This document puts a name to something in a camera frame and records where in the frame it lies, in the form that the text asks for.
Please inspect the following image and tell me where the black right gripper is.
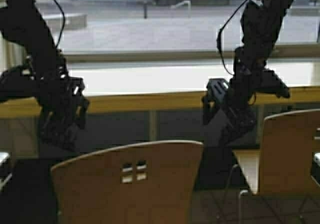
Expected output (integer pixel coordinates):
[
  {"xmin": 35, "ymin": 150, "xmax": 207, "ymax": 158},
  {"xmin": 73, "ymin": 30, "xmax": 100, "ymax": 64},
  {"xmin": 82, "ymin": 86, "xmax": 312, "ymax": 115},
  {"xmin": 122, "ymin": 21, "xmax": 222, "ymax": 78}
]
[{"xmin": 201, "ymin": 78, "xmax": 257, "ymax": 147}]

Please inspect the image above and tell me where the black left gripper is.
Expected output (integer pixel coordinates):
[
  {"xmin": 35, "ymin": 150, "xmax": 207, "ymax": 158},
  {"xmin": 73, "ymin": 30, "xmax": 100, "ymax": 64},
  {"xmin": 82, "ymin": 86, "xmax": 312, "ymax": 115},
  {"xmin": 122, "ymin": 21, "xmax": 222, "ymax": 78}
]
[{"xmin": 37, "ymin": 76, "xmax": 90, "ymax": 152}]

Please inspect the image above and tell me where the wooden chair with cutouts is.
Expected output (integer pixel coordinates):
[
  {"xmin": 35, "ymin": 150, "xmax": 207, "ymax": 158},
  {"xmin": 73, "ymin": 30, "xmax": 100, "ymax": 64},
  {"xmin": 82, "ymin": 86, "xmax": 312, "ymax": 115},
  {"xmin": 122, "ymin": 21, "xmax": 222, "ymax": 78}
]
[{"xmin": 50, "ymin": 140, "xmax": 204, "ymax": 224}]

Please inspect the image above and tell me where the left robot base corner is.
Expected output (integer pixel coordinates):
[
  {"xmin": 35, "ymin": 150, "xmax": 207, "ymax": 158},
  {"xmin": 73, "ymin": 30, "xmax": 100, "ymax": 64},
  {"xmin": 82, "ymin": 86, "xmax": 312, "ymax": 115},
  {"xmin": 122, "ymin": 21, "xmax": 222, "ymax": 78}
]
[{"xmin": 0, "ymin": 152, "xmax": 12, "ymax": 191}]

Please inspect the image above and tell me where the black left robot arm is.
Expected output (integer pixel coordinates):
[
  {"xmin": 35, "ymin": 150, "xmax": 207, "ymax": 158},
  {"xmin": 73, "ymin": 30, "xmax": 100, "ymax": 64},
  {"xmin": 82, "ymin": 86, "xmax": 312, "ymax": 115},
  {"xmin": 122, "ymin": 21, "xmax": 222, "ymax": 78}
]
[{"xmin": 0, "ymin": 0, "xmax": 89, "ymax": 151}]

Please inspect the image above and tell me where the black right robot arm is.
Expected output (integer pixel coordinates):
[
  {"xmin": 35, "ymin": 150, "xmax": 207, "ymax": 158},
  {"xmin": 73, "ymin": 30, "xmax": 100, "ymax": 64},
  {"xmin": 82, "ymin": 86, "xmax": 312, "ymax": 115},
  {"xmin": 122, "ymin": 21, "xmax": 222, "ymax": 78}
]
[{"xmin": 202, "ymin": 0, "xmax": 294, "ymax": 146}]

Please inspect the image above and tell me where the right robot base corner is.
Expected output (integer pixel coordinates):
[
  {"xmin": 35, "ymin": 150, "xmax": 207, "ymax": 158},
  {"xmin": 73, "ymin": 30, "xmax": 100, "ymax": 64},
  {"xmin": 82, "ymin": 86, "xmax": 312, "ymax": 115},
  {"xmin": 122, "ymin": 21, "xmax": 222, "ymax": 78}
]
[{"xmin": 311, "ymin": 152, "xmax": 320, "ymax": 176}]

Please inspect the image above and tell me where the long wooden counter table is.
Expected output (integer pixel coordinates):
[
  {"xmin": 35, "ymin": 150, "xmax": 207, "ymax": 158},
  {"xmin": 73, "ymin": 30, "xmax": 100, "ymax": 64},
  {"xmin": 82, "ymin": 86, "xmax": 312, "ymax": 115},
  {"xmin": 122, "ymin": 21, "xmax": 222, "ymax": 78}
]
[{"xmin": 0, "ymin": 59, "xmax": 320, "ymax": 120}]

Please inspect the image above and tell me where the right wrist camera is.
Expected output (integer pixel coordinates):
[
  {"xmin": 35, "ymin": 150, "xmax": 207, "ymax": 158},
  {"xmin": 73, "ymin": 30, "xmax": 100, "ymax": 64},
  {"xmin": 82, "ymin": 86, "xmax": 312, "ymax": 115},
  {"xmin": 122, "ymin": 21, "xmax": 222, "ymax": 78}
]
[{"xmin": 255, "ymin": 68, "xmax": 291, "ymax": 99}]

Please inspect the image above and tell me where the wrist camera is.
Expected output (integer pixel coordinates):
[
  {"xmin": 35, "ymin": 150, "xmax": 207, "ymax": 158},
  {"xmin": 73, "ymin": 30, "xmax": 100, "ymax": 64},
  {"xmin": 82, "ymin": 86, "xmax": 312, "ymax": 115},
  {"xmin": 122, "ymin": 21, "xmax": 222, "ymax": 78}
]
[
  {"xmin": 0, "ymin": 64, "xmax": 38, "ymax": 103},
  {"xmin": 255, "ymin": 68, "xmax": 291, "ymax": 99}
]

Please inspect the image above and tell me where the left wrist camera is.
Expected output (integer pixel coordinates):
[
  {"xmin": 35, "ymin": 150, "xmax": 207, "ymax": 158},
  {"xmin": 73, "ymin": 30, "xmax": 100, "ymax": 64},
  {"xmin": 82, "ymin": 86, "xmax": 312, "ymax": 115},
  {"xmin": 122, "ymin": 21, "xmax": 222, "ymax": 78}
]
[{"xmin": 0, "ymin": 64, "xmax": 38, "ymax": 103}]

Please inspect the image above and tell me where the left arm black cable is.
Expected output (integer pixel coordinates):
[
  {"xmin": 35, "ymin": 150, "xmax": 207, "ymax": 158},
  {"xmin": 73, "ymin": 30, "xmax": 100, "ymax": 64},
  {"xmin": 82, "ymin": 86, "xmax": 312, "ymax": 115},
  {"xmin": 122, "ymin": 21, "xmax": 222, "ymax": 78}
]
[{"xmin": 42, "ymin": 0, "xmax": 66, "ymax": 50}]

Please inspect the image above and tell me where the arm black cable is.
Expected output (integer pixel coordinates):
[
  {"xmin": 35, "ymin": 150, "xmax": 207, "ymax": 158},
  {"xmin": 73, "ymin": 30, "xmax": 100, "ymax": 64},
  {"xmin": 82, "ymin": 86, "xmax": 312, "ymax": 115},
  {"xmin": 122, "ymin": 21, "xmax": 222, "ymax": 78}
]
[
  {"xmin": 216, "ymin": 0, "xmax": 270, "ymax": 75},
  {"xmin": 42, "ymin": 0, "xmax": 66, "ymax": 50}
]

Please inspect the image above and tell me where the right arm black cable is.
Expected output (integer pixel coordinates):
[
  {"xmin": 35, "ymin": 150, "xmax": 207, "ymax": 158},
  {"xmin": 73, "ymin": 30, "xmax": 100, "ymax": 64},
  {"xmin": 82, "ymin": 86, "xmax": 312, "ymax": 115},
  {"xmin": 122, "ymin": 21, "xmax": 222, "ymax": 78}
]
[{"xmin": 216, "ymin": 0, "xmax": 270, "ymax": 75}]

